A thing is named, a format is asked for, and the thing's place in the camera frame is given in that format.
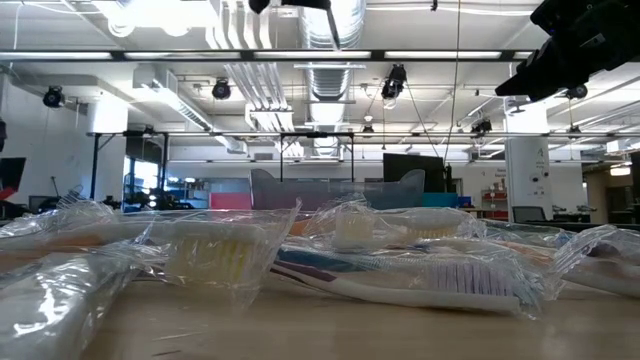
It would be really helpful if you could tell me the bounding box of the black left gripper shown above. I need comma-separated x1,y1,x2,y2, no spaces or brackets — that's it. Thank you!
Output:
248,0,332,15

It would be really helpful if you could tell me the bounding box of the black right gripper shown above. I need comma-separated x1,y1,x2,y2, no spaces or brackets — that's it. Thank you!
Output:
494,0,640,102

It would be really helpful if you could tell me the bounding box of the yellow bristled toothbrush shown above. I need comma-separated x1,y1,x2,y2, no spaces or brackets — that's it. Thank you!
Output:
0,198,303,307
302,196,382,252

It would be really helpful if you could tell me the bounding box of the white pillar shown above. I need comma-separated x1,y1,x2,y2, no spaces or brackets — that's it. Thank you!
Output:
504,107,554,222

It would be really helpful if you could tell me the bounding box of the red shelving unit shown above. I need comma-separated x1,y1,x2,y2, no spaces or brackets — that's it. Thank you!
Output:
480,188,509,221

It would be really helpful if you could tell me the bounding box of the teal plastic bin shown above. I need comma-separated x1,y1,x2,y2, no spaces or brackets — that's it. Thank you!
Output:
421,191,460,209

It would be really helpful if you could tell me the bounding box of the black display screen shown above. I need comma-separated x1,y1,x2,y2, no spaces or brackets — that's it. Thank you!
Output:
382,152,447,195

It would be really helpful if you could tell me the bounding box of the clear plastic bin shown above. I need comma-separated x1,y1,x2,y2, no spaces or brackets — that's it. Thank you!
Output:
249,168,427,212

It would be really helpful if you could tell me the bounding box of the pink plastic bin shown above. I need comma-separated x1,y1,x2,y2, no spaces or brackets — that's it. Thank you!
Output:
209,191,254,211

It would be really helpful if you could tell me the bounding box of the workbench with robot equipment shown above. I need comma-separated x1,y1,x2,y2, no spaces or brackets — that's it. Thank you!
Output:
27,184,197,212

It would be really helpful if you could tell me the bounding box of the purple bristled wrapped toothbrush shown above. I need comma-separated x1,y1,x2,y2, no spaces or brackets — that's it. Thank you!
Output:
269,257,546,321

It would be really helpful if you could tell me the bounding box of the black panel with red edge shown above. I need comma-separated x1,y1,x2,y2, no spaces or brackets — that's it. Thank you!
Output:
0,156,27,202

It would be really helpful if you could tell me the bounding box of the silver air duct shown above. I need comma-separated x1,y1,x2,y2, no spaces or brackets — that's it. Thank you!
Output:
298,0,367,157

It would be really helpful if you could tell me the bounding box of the thin hanging cable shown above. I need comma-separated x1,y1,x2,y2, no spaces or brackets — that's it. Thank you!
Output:
442,0,462,166

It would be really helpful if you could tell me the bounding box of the black aluminium rig frame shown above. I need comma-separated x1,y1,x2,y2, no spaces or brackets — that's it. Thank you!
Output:
0,48,535,63

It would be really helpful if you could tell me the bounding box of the teal handled wrapped toothbrush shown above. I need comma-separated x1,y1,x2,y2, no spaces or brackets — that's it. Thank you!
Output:
276,245,501,281

